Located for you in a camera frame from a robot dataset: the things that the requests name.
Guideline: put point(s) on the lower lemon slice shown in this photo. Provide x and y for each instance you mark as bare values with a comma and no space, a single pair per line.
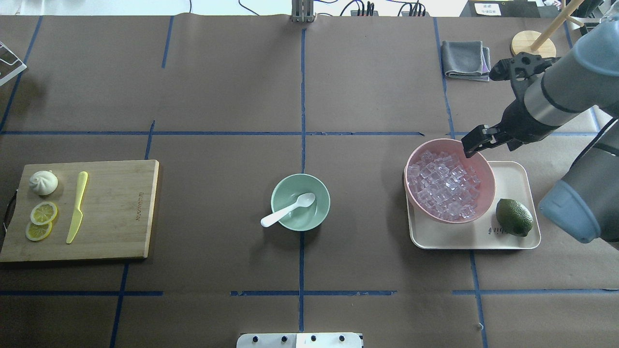
34,232

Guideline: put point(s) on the green lime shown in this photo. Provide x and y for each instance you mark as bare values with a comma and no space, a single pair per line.
514,217

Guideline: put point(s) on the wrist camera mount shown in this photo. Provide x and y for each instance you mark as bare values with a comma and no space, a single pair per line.
521,71

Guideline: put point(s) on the pink bowl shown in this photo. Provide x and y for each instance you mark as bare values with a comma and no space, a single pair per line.
478,162

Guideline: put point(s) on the upper lemon slice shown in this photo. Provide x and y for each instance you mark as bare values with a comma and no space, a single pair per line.
43,213

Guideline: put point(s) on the green bowl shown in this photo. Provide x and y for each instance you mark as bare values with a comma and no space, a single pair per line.
286,193

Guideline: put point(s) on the lemon slice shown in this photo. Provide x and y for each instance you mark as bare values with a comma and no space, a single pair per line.
34,232
43,213

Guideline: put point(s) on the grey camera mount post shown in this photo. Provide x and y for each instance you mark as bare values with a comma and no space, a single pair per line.
302,11

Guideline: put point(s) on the pile of ice cubes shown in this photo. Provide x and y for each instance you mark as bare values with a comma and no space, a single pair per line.
444,186

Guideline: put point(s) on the wooden stand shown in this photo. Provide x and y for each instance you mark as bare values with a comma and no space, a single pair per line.
539,43

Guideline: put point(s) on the white plastic spoon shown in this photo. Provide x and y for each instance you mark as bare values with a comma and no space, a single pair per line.
304,200

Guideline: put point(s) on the grey folded cloth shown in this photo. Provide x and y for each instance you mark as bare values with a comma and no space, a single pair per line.
468,60

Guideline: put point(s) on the white wire rack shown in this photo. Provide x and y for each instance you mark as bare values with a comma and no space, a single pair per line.
10,64

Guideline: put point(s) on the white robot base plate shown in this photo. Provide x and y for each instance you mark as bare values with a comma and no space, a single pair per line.
301,340

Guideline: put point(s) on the cream plastic tray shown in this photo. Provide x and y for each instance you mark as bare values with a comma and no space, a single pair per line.
484,232

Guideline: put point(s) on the bamboo cutting board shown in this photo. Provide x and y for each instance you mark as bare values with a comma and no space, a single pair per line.
117,208

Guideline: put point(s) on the white steamed bun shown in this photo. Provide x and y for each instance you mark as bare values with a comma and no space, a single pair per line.
43,183

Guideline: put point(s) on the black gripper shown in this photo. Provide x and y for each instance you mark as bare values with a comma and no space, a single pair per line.
516,123

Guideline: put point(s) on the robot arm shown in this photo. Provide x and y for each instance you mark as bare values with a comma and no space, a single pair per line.
548,94

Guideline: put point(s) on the yellow plastic knife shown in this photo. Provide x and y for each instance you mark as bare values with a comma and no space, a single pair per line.
77,215

